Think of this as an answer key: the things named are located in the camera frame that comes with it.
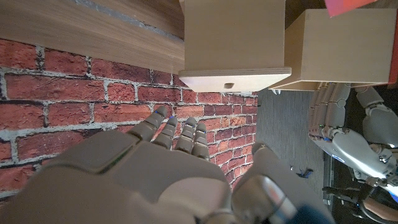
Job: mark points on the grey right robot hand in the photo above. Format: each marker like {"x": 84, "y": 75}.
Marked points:
{"x": 140, "y": 180}

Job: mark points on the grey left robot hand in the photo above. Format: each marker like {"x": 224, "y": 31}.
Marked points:
{"x": 354, "y": 149}

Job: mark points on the wooden drawer with red front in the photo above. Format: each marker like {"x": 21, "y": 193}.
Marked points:
{"x": 339, "y": 46}

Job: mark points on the wooden box with slot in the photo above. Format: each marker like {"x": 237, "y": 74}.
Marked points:
{"x": 233, "y": 37}

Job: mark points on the colourful toy package box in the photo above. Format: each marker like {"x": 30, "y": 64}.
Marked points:
{"x": 342, "y": 6}

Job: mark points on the printed red brick backdrop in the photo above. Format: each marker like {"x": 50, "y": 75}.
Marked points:
{"x": 77, "y": 93}

